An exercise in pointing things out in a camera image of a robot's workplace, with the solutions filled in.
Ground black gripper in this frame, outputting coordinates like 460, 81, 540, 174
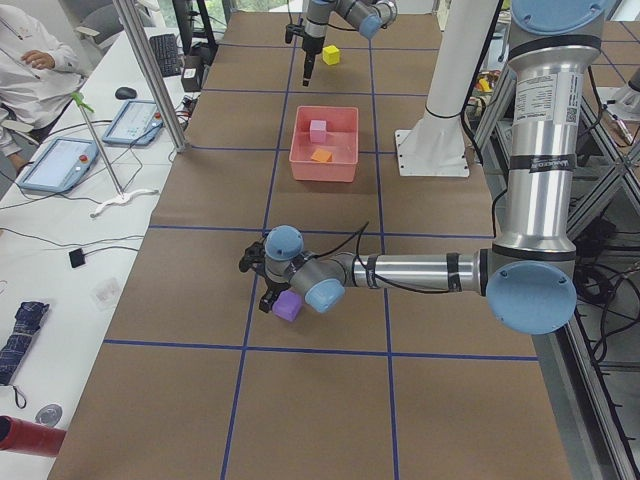
259, 277, 291, 313
302, 34, 323, 87

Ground purple foam cube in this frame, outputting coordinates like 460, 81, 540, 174
272, 290, 303, 322

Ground pink foam cube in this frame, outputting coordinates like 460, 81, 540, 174
309, 119, 327, 144

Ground orange foam cube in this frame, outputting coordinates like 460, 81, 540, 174
311, 148, 333, 163

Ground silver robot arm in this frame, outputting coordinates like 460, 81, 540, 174
301, 0, 398, 87
244, 1, 607, 335

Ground pink plastic bin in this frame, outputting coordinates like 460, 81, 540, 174
289, 106, 359, 183

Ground yellow foam cube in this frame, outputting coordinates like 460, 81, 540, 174
322, 45, 341, 66

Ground black box with label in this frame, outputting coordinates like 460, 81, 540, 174
181, 55, 204, 93

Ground black keyboard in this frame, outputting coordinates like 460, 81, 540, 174
149, 33, 181, 77

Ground clear plastic packet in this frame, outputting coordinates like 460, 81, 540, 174
91, 277, 122, 310

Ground thin metal rod stand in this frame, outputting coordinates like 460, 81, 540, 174
71, 92, 159, 219

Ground far blue teach pendant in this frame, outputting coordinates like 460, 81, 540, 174
102, 100, 163, 147

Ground blue teach pendant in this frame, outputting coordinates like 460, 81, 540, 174
102, 100, 163, 147
16, 138, 98, 193

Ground black computer mouse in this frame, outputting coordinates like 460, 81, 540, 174
114, 87, 137, 100

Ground small black square device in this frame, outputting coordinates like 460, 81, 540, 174
68, 248, 87, 269

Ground folded dark blue umbrella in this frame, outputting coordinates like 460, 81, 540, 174
1, 301, 50, 409

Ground round metal lid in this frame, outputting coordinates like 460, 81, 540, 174
35, 403, 63, 428

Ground near blue teach pendant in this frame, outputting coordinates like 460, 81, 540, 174
16, 138, 98, 193

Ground person in white hoodie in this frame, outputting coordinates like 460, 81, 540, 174
1, 5, 85, 141

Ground red cylinder bottle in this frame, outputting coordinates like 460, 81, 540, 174
1, 415, 66, 457

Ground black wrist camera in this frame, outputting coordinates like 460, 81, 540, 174
285, 23, 305, 44
238, 241, 265, 276

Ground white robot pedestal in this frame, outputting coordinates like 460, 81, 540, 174
395, 0, 502, 178

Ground aluminium frame post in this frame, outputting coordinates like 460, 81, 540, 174
112, 0, 187, 153

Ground aluminium frame rack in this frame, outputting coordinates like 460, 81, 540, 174
499, 74, 640, 480

